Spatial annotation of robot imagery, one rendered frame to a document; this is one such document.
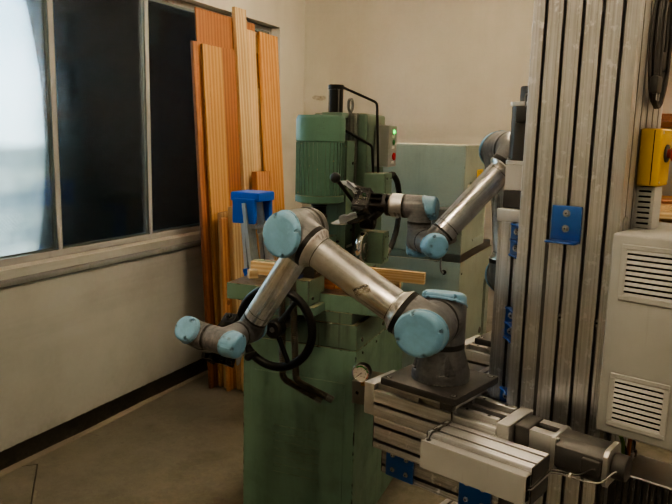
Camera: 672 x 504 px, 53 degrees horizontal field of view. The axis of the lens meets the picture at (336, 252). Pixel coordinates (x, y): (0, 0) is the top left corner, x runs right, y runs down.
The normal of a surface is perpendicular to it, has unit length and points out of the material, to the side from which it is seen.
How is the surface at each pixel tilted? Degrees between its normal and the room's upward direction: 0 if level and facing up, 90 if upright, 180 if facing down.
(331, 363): 90
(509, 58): 90
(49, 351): 90
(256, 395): 90
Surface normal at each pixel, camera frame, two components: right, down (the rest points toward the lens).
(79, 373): 0.90, 0.09
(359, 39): -0.43, 0.14
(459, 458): -0.65, 0.11
